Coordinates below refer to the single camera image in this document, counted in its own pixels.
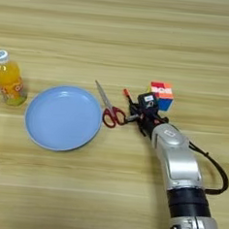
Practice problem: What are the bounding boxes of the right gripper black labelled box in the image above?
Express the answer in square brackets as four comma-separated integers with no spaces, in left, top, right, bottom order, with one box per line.
[136,92,160,112]

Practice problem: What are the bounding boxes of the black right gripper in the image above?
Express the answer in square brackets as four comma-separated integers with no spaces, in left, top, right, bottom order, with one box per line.
[126,101,171,140]

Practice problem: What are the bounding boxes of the orange juice bottle white cap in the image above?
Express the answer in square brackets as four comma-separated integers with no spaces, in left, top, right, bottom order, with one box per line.
[0,49,32,108]

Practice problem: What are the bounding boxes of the red-handled scissors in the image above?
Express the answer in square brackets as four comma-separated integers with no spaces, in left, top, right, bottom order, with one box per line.
[91,80,130,130]

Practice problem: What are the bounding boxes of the light blue round plate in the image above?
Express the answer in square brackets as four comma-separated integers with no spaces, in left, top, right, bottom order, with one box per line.
[21,82,106,155]

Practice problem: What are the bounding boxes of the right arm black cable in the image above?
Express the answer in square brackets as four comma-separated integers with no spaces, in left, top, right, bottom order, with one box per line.
[184,141,229,196]

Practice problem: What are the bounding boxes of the multicoloured puzzle cube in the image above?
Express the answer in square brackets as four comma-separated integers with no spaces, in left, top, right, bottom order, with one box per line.
[146,81,176,113]

